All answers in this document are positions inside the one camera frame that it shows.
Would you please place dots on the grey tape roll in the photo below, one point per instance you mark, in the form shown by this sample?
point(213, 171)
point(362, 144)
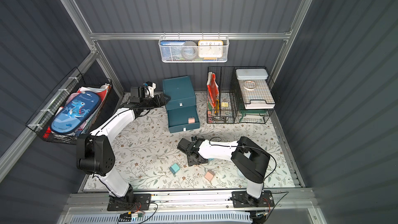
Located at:
point(189, 50)

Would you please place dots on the yellow alarm clock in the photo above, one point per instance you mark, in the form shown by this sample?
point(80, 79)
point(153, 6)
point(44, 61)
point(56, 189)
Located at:
point(210, 49)

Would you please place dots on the blue box in basket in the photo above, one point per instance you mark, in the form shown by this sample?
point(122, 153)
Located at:
point(170, 50)

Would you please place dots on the clear tape roll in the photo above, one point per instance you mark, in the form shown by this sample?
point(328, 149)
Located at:
point(249, 85)

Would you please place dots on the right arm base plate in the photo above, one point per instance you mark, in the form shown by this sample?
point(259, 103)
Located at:
point(242, 199)

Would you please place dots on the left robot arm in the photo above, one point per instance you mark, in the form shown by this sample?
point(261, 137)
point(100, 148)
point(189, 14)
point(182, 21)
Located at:
point(95, 155)

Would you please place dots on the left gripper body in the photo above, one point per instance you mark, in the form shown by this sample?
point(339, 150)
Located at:
point(157, 100)

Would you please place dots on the blue dinosaur pencil case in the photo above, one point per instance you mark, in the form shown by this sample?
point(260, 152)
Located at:
point(75, 113)

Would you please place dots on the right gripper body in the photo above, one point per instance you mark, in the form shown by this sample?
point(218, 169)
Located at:
point(187, 149)

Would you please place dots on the checkered notebook tray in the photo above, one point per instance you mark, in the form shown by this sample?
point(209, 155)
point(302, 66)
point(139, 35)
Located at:
point(260, 98)

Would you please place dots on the black wire desk organizer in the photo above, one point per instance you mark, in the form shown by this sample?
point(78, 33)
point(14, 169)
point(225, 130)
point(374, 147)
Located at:
point(229, 91)

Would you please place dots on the blue plug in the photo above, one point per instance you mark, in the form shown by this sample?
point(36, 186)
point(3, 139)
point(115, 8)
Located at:
point(175, 168)

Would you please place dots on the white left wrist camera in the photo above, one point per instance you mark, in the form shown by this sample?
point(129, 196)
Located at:
point(149, 89)

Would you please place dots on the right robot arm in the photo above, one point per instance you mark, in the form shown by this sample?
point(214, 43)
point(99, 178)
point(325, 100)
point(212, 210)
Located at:
point(250, 159)

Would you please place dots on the white hanging wire basket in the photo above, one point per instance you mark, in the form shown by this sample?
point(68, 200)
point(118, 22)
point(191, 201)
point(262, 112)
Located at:
point(196, 39)

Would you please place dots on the white box on organizer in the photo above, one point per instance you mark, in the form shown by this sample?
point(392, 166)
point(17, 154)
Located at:
point(251, 74)

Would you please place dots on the yellow utility knife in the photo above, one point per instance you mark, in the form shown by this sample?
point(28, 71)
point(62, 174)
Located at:
point(217, 107)

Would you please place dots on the black wall wire basket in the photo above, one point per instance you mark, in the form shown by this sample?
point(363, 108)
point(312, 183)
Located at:
point(75, 82)

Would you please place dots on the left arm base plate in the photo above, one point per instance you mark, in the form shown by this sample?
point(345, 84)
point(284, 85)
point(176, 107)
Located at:
point(128, 203)

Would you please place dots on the teal drawer cabinet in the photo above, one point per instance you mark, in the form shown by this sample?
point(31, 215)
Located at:
point(183, 104)

